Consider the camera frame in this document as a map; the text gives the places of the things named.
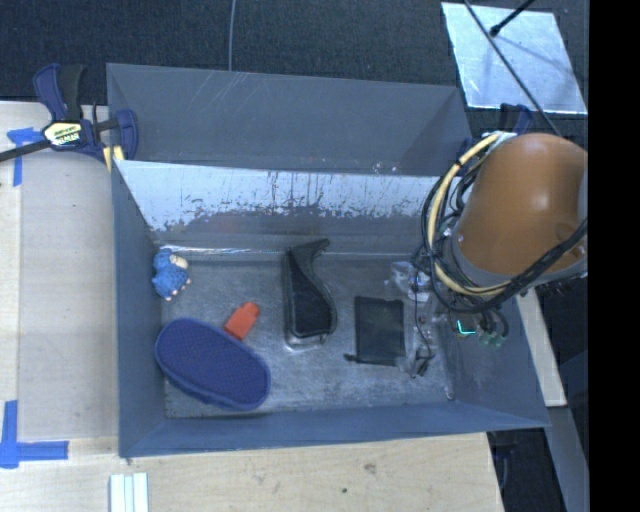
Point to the blue oval cloth mitt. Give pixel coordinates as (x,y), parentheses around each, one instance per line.
(212,364)

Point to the black square pouch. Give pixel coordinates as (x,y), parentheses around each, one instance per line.
(379,331)

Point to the grey metal bin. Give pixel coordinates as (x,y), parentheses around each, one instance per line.
(280,385)

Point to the orange-red small bottle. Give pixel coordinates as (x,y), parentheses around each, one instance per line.
(241,321)

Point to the blue toy sheep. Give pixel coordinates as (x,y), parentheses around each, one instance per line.
(169,277)

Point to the black curved case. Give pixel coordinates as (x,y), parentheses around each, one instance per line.
(306,295)

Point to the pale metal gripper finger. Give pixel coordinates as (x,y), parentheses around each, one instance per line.
(424,350)
(406,280)

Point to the pale wood flat board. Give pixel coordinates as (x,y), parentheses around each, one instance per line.
(65,300)

